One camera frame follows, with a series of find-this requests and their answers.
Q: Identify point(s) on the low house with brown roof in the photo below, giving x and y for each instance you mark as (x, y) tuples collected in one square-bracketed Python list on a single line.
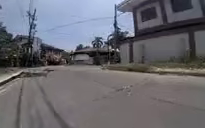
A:
[(85, 55)]

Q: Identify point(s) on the tall palm tree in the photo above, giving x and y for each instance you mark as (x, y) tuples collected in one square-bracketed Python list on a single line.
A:
[(97, 42)]

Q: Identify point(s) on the utility pole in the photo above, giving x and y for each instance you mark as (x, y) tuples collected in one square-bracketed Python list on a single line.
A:
[(115, 30), (31, 36)]

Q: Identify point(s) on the grey concrete road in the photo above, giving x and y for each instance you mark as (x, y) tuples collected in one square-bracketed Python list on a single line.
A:
[(90, 100)]

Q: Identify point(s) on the white two-storey building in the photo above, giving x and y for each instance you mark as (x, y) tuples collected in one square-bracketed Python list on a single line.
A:
[(166, 43)]

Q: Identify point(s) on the grey building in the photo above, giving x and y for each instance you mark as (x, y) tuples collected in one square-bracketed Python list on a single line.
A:
[(32, 45)]

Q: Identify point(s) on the grass verge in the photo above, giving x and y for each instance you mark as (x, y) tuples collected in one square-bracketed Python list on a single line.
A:
[(176, 65)]

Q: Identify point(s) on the concrete pavement with kerb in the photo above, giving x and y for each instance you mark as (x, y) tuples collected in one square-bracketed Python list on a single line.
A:
[(6, 75)]

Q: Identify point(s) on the dark green trees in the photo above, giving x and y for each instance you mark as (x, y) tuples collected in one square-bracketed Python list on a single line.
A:
[(5, 48)]

